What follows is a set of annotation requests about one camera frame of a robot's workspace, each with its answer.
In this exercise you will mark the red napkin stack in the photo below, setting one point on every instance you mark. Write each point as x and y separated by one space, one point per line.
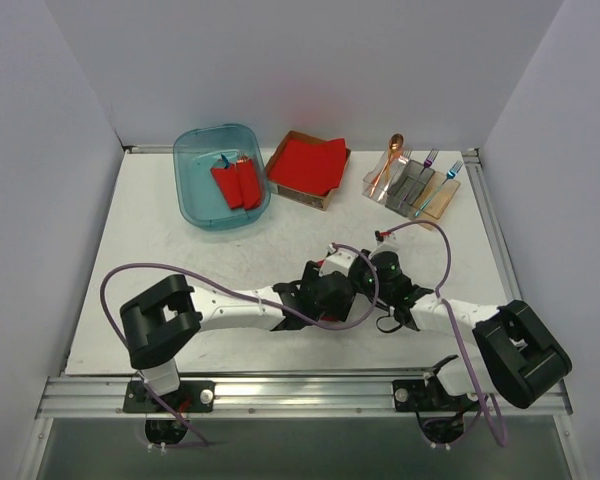
315 169

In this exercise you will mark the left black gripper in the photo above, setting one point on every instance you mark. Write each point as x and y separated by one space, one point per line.
325 296

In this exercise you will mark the brown cardboard napkin box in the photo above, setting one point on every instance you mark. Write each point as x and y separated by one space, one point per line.
317 202

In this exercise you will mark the blue metallic fork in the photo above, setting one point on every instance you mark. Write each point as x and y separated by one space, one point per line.
450 175

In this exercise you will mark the aluminium front rail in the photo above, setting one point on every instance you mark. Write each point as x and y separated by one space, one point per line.
360 395

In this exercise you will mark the silver fork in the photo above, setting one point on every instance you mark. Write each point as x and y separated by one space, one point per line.
397 164

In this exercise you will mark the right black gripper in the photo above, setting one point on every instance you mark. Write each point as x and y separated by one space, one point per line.
371 282

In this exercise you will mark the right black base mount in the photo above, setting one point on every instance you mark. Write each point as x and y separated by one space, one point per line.
411 394

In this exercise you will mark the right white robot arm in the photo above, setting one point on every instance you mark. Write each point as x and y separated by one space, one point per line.
522 358

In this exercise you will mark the purple metallic fork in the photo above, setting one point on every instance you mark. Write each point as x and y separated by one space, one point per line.
416 177

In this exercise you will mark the rolled red napkin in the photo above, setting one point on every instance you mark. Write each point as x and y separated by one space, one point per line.
249 183
227 180

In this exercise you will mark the blue transparent plastic bin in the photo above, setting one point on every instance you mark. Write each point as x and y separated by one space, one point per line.
195 153

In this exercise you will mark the right rolled red napkin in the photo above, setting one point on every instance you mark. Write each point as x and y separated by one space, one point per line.
249 183

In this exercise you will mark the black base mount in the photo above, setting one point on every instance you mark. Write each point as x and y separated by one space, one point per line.
192 396
411 394

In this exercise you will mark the left rolled red napkin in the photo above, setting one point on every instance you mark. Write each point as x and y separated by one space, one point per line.
227 180

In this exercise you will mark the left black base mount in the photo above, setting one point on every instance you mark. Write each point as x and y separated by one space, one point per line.
192 396

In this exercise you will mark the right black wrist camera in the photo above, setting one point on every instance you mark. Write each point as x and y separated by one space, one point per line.
392 281

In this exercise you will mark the clear acrylic utensil holder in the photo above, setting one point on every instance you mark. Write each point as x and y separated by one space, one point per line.
387 196

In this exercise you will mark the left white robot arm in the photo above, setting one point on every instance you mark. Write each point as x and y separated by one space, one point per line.
160 321

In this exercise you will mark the copper metallic spoon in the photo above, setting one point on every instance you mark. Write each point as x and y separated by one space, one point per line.
395 146

